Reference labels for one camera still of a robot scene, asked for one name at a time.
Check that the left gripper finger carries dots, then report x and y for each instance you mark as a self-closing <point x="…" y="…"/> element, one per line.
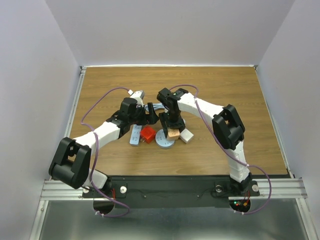
<point x="150" y="107"/>
<point x="151" y="118"/>

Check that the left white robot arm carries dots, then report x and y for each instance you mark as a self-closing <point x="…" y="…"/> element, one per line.
<point x="71" y="162"/>

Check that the red cube socket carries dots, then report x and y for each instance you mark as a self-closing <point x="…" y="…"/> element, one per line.
<point x="147" y="134"/>

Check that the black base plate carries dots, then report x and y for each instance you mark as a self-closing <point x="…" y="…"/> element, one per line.
<point x="176" y="191"/>

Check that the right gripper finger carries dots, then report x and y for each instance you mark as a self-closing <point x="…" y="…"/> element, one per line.
<point x="164" y="123"/>
<point x="181" y="125"/>

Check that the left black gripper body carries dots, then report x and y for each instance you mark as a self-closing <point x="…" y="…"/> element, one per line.
<point x="139" y="117"/>

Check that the white cube charger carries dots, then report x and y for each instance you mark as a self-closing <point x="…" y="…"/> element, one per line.
<point x="186" y="136"/>

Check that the beige cube socket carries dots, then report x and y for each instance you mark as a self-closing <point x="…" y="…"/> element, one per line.
<point x="172" y="134"/>

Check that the aluminium rail frame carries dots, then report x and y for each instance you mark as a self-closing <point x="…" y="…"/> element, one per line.
<point x="53" y="190"/>

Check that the round blue socket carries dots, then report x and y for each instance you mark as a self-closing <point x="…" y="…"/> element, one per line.
<point x="161" y="140"/>

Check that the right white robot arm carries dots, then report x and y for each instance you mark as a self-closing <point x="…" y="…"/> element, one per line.
<point x="223" y="122"/>

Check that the blue power strip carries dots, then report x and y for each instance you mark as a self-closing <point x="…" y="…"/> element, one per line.
<point x="135" y="135"/>

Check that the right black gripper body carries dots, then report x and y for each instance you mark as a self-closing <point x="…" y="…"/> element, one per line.
<point x="173" y="118"/>

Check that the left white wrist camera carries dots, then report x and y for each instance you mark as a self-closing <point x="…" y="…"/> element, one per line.
<point x="137" y="95"/>

